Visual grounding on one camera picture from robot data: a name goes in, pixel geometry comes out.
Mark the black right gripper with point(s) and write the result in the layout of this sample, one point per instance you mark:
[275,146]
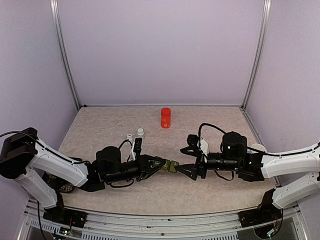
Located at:
[192,167]

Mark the right aluminium frame post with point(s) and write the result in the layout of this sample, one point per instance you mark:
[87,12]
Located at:
[258,53]

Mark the front aluminium rail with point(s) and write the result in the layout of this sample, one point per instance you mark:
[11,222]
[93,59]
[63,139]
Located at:
[215,226]

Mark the green pill organizer box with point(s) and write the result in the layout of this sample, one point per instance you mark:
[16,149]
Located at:
[169,166]

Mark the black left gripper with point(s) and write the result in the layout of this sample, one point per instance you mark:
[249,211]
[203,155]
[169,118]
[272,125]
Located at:
[144,166]

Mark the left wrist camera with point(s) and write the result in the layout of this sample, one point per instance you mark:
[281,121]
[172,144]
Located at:
[136,148]

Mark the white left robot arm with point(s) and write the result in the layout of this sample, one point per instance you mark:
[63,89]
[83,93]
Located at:
[23,153]

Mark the black square tray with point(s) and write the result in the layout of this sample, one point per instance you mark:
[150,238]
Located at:
[59,184]

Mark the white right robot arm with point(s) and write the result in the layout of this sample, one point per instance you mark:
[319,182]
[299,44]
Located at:
[252,165]

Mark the left aluminium frame post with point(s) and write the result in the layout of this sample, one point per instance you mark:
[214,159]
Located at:
[54,5]

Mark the aluminium frame post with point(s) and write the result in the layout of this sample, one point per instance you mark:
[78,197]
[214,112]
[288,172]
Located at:
[54,5]
[258,53]

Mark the red cylindrical can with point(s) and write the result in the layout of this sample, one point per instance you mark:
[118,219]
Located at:
[165,117]

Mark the light blue mug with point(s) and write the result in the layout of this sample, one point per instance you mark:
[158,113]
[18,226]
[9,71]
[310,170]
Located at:
[258,147]

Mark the small white pill bottle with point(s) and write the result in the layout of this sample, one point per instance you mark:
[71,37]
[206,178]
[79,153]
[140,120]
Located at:
[140,133]

